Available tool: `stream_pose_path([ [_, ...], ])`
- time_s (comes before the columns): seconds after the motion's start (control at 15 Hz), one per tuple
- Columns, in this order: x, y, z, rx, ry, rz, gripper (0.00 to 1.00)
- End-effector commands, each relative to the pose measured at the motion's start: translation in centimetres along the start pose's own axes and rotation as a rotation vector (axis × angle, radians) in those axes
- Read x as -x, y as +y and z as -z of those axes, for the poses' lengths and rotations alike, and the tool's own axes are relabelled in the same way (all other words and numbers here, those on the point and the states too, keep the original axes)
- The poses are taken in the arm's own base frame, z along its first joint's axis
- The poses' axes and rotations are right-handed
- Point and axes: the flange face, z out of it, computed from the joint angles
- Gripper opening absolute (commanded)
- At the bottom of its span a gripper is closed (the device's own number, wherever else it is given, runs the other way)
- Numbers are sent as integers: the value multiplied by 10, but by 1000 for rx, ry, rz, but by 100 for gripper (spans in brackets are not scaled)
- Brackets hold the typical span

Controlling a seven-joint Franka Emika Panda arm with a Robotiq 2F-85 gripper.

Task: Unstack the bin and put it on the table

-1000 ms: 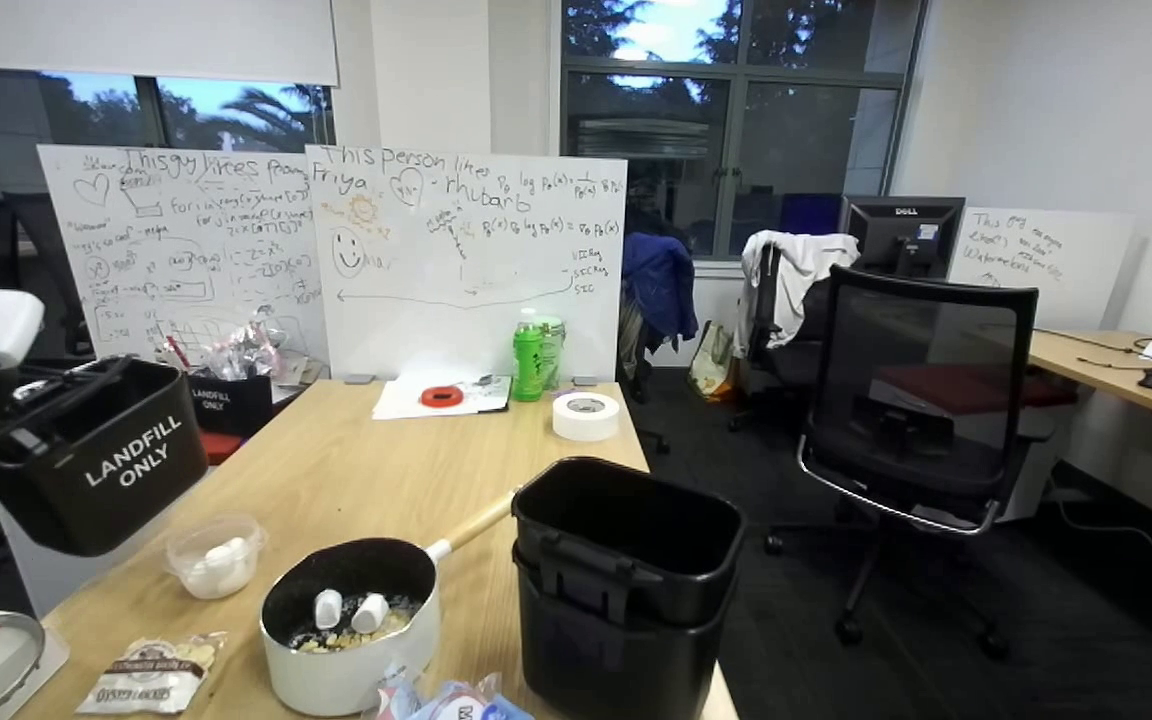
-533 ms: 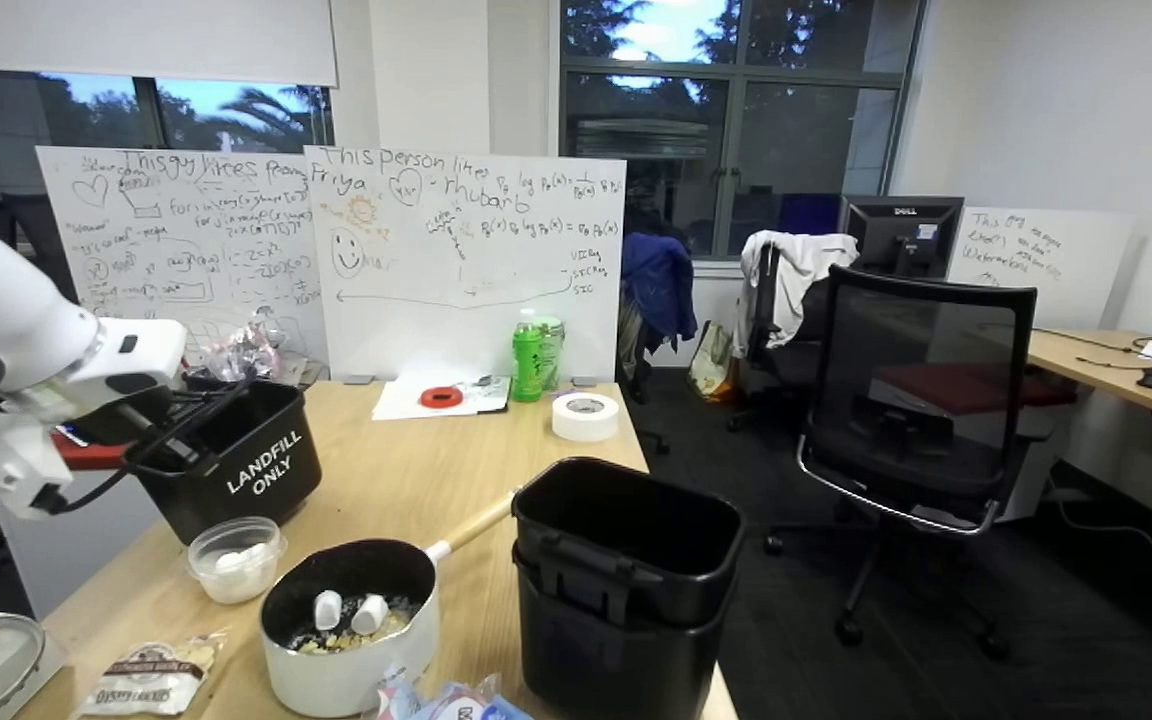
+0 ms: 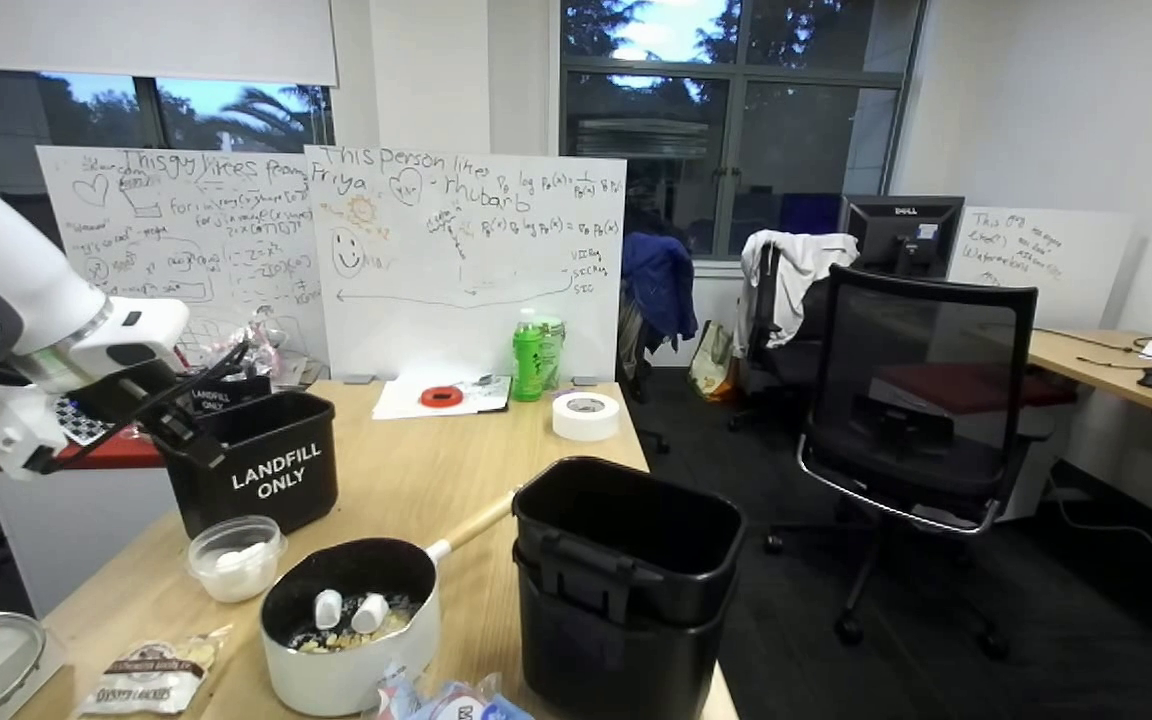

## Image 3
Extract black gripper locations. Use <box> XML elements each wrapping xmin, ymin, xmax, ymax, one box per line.
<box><xmin>66</xmin><ymin>341</ymin><xmax>259</xmax><ymax>456</ymax></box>

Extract black bin landfill only print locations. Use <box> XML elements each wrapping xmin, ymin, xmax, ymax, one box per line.
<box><xmin>151</xmin><ymin>388</ymin><xmax>343</xmax><ymax>539</ymax></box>

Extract crumpled clear plastic bag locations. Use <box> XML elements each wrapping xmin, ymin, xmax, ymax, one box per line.
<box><xmin>182</xmin><ymin>306</ymin><xmax>290</xmax><ymax>392</ymax></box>

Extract checkerboard calibration board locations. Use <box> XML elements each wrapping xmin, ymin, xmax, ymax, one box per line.
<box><xmin>55</xmin><ymin>395</ymin><xmax>122</xmax><ymax>453</ymax></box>

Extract clear plastic cup white contents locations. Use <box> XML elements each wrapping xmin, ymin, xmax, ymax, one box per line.
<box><xmin>183</xmin><ymin>512</ymin><xmax>290</xmax><ymax>607</ymax></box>

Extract white cabinet red top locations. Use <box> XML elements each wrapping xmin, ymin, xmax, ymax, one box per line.
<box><xmin>0</xmin><ymin>424</ymin><xmax>187</xmax><ymax>616</ymax></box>

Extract whiteboard with dense writing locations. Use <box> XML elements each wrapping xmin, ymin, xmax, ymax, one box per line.
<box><xmin>33</xmin><ymin>142</ymin><xmax>330</xmax><ymax>365</ymax></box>

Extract white paper sheet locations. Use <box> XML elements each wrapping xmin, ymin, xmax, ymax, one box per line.
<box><xmin>370</xmin><ymin>368</ymin><xmax>512</xmax><ymax>424</ymax></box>

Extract small clear snack packet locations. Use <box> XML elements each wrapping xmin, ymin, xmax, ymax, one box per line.
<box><xmin>74</xmin><ymin>622</ymin><xmax>235</xmax><ymax>720</ymax></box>

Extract window behind whiteboards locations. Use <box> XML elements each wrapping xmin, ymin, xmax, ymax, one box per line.
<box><xmin>0</xmin><ymin>68</ymin><xmax>341</xmax><ymax>205</ymax></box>

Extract whiteboard with smiley drawing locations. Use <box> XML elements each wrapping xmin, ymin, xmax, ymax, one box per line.
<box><xmin>305</xmin><ymin>144</ymin><xmax>633</xmax><ymax>388</ymax></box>

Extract green wipes canister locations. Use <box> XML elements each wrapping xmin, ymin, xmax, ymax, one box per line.
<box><xmin>509</xmin><ymin>307</ymin><xmax>568</xmax><ymax>406</ymax></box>

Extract white roller blind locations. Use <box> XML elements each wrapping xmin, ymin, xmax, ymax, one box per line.
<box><xmin>0</xmin><ymin>0</ymin><xmax>341</xmax><ymax>89</ymax></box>

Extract blue white snack bag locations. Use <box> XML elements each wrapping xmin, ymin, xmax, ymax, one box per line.
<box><xmin>370</xmin><ymin>664</ymin><xmax>531</xmax><ymax>720</ymax></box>

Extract white tape roll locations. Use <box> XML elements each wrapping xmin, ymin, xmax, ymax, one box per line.
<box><xmin>547</xmin><ymin>388</ymin><xmax>629</xmax><ymax>446</ymax></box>

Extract blue jacket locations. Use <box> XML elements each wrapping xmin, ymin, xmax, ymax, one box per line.
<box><xmin>619</xmin><ymin>229</ymin><xmax>700</xmax><ymax>354</ymax></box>

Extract colourful paper bag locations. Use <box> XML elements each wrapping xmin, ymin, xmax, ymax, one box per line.
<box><xmin>687</xmin><ymin>315</ymin><xmax>741</xmax><ymax>406</ymax></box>

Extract dark framed window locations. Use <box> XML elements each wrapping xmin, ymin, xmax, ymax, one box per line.
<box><xmin>556</xmin><ymin>0</ymin><xmax>930</xmax><ymax>263</ymax></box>

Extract white cloth on chair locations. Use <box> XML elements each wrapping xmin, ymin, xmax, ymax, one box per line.
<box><xmin>738</xmin><ymin>229</ymin><xmax>865</xmax><ymax>354</ymax></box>

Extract black mesh office chair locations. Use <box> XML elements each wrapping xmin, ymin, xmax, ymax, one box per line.
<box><xmin>764</xmin><ymin>260</ymin><xmax>1045</xmax><ymax>658</ymax></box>

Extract small black monitor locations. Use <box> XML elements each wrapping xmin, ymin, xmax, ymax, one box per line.
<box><xmin>846</xmin><ymin>192</ymin><xmax>970</xmax><ymax>280</ymax></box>

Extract small leaning whiteboard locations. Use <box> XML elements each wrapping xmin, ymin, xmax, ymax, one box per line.
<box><xmin>948</xmin><ymin>202</ymin><xmax>1135</xmax><ymax>331</ymax></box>

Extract long wooden office desk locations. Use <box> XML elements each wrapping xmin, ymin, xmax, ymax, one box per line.
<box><xmin>1029</xmin><ymin>325</ymin><xmax>1152</xmax><ymax>436</ymax></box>

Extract red tape ring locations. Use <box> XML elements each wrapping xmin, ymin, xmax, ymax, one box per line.
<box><xmin>416</xmin><ymin>380</ymin><xmax>470</xmax><ymax>411</ymax></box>

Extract white pot wooden handle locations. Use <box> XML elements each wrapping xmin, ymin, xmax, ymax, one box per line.
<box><xmin>251</xmin><ymin>493</ymin><xmax>519</xmax><ymax>720</ymax></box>

